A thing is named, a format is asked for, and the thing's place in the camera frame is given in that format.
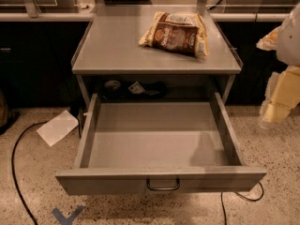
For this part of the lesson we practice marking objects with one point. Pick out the brown snack bag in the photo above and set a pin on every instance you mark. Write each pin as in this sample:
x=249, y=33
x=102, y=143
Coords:
x=178, y=32

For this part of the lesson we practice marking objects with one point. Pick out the grey top drawer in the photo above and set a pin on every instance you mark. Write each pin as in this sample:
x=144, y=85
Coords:
x=158, y=147

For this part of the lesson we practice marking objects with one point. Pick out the white paper sheet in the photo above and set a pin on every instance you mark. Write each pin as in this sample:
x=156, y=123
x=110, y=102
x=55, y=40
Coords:
x=58, y=128

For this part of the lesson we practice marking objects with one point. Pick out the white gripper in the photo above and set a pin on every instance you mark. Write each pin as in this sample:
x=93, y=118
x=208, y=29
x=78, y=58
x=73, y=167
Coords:
x=289, y=44

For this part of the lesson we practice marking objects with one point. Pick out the white counter rail right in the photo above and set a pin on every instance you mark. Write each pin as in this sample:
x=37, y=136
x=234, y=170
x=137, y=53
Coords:
x=249, y=17

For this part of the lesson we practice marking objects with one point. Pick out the white counter rail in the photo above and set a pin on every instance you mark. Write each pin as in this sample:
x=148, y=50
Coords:
x=249, y=17
x=47, y=17

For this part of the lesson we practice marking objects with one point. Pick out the white counter rail left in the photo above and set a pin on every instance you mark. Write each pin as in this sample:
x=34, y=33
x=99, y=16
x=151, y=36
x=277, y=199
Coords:
x=47, y=17

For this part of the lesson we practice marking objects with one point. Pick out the dark objects inside cabinet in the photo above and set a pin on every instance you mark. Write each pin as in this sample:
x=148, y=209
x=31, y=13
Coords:
x=116, y=89

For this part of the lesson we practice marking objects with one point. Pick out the grey metal drawer cabinet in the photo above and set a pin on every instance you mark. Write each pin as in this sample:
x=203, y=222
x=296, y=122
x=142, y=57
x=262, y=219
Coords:
x=110, y=50

